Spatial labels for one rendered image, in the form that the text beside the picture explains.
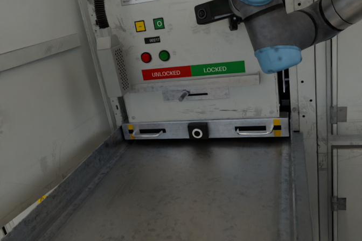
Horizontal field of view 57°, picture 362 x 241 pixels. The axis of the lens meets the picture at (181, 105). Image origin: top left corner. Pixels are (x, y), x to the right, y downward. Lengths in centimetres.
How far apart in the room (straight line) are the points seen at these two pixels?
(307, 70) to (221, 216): 50
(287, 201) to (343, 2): 42
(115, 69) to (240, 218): 52
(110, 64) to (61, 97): 21
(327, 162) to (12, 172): 92
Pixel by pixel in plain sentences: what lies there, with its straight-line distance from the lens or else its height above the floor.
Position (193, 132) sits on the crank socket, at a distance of 103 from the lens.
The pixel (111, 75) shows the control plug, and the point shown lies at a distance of 97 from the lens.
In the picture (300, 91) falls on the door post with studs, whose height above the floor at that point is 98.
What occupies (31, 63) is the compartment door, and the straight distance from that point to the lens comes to 102.
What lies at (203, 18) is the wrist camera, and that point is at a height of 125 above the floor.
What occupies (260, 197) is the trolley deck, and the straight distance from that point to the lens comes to 81.
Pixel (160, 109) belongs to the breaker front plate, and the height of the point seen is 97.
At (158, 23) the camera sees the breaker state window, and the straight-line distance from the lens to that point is 100.
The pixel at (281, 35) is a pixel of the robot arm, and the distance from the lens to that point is 60.
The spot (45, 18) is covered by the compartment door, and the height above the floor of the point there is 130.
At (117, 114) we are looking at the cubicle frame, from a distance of 121.
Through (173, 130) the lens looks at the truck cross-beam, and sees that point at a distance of 108.
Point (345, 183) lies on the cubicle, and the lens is 117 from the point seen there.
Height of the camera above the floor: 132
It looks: 20 degrees down
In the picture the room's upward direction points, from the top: 10 degrees counter-clockwise
